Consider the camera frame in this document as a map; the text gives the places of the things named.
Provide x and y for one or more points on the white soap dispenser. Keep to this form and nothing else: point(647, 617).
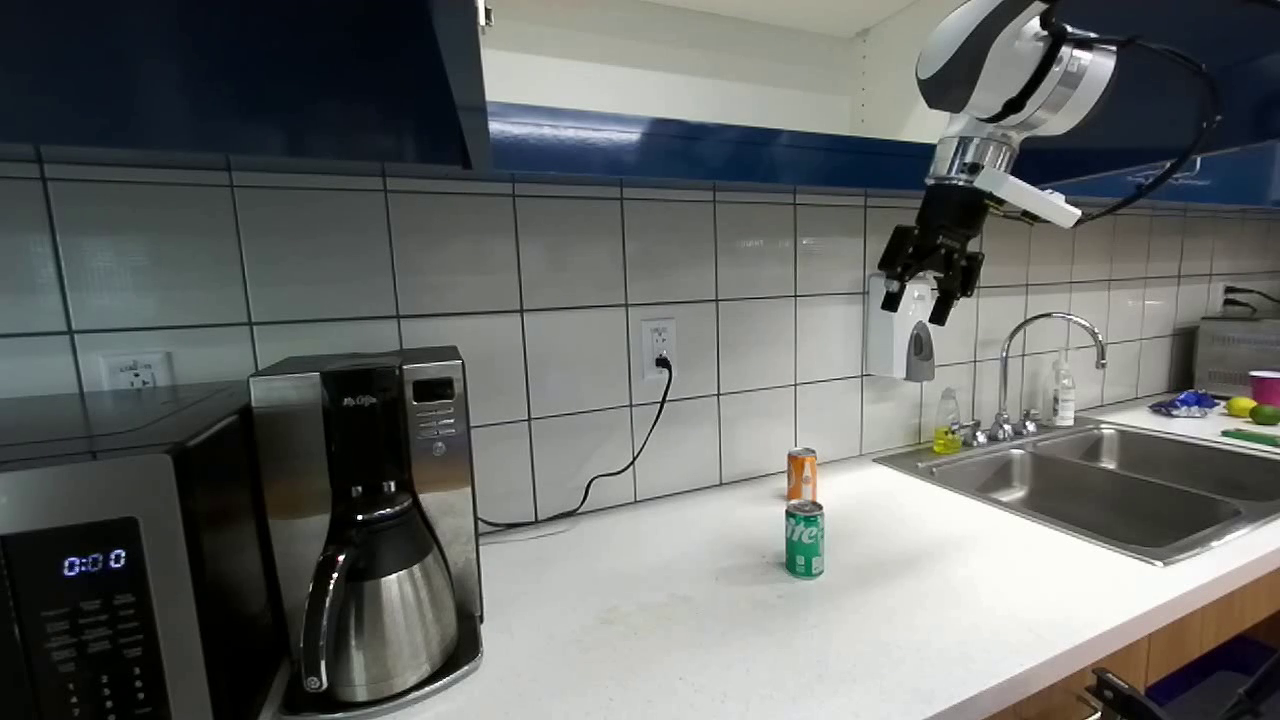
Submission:
point(900, 342)

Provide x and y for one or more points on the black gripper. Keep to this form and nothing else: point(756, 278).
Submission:
point(937, 240)

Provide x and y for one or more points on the clear soap bottle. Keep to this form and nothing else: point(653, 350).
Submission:
point(1060, 394)

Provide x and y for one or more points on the blue dish item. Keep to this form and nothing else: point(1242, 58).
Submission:
point(1184, 407)

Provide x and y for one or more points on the grey box on counter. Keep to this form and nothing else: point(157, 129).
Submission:
point(1229, 350)

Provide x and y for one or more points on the chrome sink faucet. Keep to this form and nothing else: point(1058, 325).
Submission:
point(1026, 372)

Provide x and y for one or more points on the green sprite can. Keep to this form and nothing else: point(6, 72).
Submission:
point(807, 537)

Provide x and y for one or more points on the orange soda can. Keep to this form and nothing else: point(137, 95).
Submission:
point(803, 472)

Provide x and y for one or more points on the white wall outlet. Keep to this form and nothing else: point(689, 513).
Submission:
point(656, 346)

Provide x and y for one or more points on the pink cup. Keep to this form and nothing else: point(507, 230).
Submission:
point(1266, 389)

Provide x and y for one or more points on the blue upper cabinet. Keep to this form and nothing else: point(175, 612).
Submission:
point(396, 82)

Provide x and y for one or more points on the stainless steel coffee maker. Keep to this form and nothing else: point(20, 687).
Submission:
point(366, 425)

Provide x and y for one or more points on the steel coffee carafe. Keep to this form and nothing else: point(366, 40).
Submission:
point(380, 604)

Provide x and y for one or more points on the black microwave oven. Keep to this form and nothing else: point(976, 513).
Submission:
point(132, 557)

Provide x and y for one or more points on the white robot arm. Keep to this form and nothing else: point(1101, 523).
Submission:
point(1001, 72)

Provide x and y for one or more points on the stainless steel double sink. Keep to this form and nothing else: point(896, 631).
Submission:
point(1143, 493)

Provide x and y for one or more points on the white outlet behind microwave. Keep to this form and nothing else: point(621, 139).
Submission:
point(137, 372)

